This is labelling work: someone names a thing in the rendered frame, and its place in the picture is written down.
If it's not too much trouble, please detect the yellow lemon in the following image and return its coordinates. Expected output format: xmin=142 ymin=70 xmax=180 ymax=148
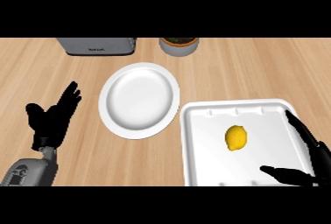
xmin=223 ymin=124 xmax=248 ymax=152

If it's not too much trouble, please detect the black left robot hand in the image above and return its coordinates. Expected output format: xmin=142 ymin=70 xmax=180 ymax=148
xmin=25 ymin=80 xmax=83 ymax=151

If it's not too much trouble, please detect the white oval plate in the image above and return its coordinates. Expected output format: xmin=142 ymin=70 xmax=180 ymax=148
xmin=98 ymin=61 xmax=182 ymax=140

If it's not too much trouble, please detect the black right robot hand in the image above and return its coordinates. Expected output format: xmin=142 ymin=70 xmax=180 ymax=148
xmin=259 ymin=109 xmax=331 ymax=187

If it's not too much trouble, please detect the white rectangular tray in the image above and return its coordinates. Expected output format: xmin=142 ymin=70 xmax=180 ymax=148
xmin=179 ymin=98 xmax=319 ymax=187

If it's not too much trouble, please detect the grey plant pot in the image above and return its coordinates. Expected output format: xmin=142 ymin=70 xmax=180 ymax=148
xmin=158 ymin=38 xmax=201 ymax=58

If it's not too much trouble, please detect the grey toaster appliance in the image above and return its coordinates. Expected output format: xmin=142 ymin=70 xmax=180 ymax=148
xmin=55 ymin=38 xmax=139 ymax=57

